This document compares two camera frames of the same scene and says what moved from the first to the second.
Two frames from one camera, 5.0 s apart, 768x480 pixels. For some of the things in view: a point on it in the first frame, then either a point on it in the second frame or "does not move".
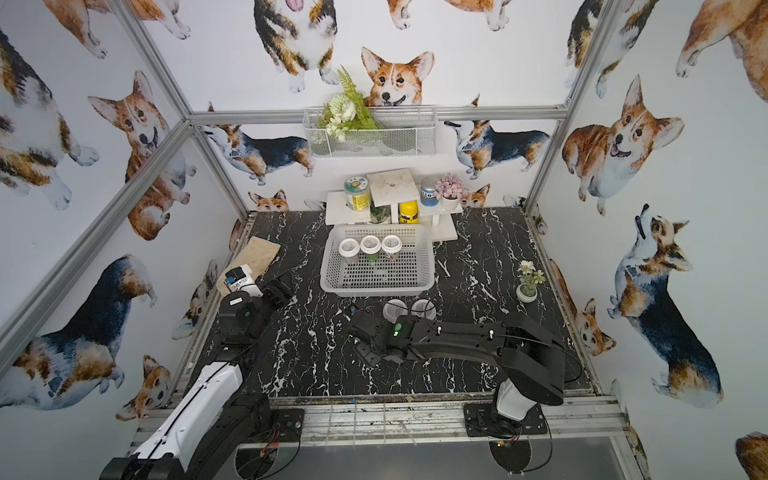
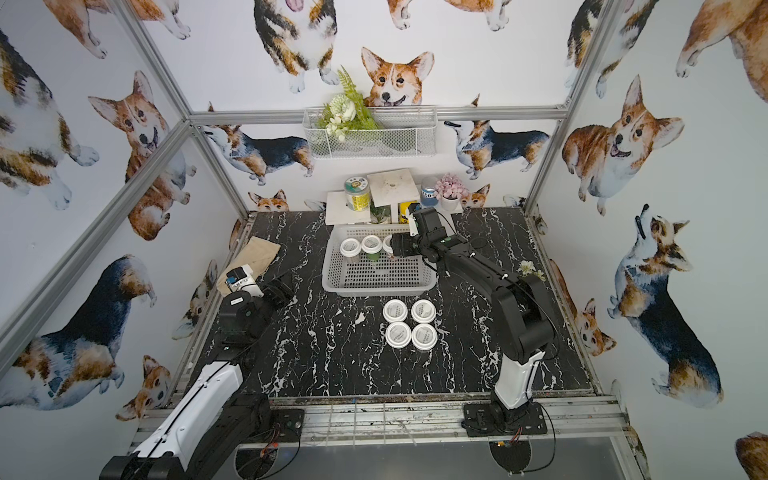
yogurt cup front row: [371, 246] does not move
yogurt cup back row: [391, 244] does not move
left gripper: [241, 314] does not move
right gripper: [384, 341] -> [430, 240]
